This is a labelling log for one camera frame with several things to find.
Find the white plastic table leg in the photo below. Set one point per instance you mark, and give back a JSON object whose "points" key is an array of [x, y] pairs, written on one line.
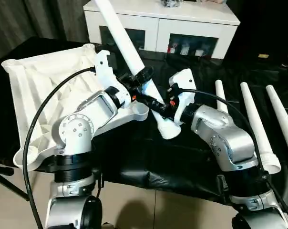
{"points": [[125, 40], [253, 114], [221, 93], [280, 112]]}

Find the white plastic table top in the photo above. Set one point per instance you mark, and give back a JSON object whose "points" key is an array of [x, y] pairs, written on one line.
{"points": [[39, 78]]}

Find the black mat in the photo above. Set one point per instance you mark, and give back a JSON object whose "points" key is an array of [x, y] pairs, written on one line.
{"points": [[144, 155]]}

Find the white cabinet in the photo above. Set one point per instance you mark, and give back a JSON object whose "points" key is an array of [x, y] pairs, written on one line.
{"points": [[194, 21]]}

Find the glass bowl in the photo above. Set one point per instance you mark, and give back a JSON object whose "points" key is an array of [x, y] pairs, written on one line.
{"points": [[169, 3]]}

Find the pink figure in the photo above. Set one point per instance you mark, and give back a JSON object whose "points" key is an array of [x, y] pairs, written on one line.
{"points": [[214, 1]]}

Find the grey curtain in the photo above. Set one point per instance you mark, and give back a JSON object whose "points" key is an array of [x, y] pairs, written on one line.
{"points": [[27, 23]]}

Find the black metal stand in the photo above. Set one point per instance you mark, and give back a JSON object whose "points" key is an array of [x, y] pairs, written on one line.
{"points": [[2, 171]]}

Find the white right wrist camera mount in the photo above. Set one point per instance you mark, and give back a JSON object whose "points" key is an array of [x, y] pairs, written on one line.
{"points": [[184, 81]]}

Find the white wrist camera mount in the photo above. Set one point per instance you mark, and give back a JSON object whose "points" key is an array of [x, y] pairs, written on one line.
{"points": [[184, 81], [103, 69]]}

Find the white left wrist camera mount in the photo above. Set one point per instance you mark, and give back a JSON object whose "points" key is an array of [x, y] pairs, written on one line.
{"points": [[103, 69]]}

